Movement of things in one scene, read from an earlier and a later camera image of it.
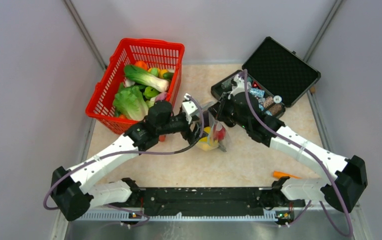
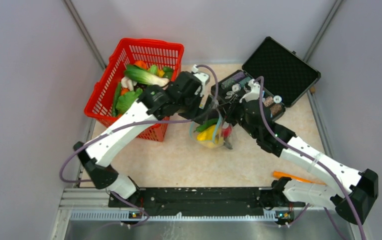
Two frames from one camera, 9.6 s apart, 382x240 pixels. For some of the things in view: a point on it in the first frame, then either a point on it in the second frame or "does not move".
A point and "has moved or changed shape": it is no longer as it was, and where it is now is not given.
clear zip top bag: (216, 134) has moved or changed shape
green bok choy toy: (135, 73) does not move
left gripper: (192, 136) → (198, 114)
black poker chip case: (278, 77) does not move
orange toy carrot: (278, 174) does not move
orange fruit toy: (141, 64) does not move
